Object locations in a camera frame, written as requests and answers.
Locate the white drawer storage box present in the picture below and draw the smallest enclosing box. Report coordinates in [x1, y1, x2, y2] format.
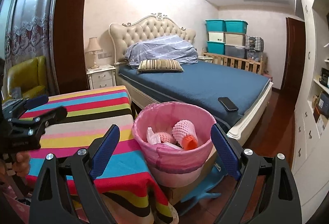
[208, 32, 225, 43]

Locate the patterned lace curtain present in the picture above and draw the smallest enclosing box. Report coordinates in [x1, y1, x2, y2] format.
[5, 0, 52, 71]

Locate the beige storage box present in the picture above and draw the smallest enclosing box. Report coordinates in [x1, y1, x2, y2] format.
[225, 32, 245, 46]

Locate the checkered black white bag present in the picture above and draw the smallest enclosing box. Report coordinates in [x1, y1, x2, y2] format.
[245, 35, 264, 52]

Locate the teal storage bin lower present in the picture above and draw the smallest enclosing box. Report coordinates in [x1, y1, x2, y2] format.
[207, 41, 225, 55]

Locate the white built-in wardrobe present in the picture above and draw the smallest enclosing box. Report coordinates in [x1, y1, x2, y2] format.
[292, 0, 328, 223]

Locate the dark wooden room door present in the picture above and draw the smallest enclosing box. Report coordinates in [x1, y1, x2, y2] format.
[280, 16, 306, 99]

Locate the blue grey folded duvet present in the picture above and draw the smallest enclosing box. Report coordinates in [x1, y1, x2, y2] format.
[124, 35, 198, 69]

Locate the pink foam fruit net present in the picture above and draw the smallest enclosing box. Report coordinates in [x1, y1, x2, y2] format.
[172, 120, 198, 150]

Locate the black smartphone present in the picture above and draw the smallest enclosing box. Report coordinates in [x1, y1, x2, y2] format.
[218, 97, 239, 112]

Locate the person's left hand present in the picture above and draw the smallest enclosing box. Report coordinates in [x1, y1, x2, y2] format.
[12, 152, 31, 177]

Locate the white plastic bag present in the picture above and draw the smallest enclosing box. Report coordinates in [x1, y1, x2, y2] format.
[147, 127, 183, 150]

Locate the teal storage bin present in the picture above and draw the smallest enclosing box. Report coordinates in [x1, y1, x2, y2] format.
[225, 19, 248, 34]
[207, 41, 225, 55]
[206, 19, 226, 32]

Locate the striped gold pillow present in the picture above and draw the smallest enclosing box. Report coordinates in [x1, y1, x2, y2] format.
[137, 59, 183, 73]

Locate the white nightstand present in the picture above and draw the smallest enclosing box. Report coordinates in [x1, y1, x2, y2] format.
[86, 64, 116, 90]

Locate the blue bed mattress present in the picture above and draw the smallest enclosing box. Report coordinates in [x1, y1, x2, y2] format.
[116, 61, 273, 145]

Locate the bedside table lamp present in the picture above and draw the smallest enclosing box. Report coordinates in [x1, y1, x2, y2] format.
[85, 37, 103, 69]

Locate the grey clear storage box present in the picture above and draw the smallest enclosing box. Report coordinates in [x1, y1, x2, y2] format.
[225, 44, 246, 59]

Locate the wooden crib rail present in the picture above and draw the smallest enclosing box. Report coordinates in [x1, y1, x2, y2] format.
[198, 51, 265, 75]

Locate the teal storage bin upper right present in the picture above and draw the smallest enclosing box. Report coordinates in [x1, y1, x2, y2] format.
[225, 19, 248, 34]

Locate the striped colourful tablecloth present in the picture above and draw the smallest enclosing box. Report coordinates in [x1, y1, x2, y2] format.
[19, 85, 180, 224]

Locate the teal storage bin upper left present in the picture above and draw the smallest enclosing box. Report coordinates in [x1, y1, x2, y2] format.
[206, 19, 226, 32]

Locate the dark wooden door panel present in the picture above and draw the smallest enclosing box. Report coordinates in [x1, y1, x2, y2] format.
[53, 0, 88, 94]

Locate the small picture card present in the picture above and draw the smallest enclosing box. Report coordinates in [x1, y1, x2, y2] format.
[11, 87, 23, 99]

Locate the beige tufted headboard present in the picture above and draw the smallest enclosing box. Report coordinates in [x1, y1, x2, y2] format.
[108, 13, 196, 66]

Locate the pink lined trash bin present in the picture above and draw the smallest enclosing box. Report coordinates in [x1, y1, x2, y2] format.
[132, 102, 216, 188]

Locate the yellow leather armchair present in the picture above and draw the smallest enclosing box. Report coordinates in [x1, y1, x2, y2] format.
[1, 56, 48, 102]

